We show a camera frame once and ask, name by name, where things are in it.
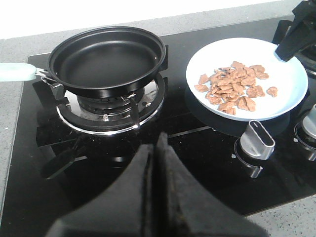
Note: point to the black frying pan green handle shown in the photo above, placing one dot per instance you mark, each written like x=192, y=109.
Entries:
x=100, y=63

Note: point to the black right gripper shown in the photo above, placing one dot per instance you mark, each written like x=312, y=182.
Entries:
x=293, y=37

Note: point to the left black burner with grate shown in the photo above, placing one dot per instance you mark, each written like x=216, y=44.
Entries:
x=105, y=117

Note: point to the right silver stove knob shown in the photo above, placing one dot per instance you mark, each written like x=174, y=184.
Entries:
x=305, y=129

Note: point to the silver stove knob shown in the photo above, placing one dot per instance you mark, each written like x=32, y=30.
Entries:
x=255, y=142
x=305, y=129

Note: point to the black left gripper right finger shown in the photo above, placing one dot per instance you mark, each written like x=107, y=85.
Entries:
x=186, y=208

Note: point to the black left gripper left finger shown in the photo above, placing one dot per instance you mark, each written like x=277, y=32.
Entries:
x=122, y=210

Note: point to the black glass gas cooktop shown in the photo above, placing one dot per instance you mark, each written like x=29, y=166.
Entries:
x=54, y=171

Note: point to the left silver stove knob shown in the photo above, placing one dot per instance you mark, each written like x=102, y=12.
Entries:
x=255, y=142

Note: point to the light blue round plate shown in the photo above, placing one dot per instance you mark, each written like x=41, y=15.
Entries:
x=290, y=78

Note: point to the brown cooked meat pieces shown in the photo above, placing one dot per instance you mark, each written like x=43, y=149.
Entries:
x=234, y=87

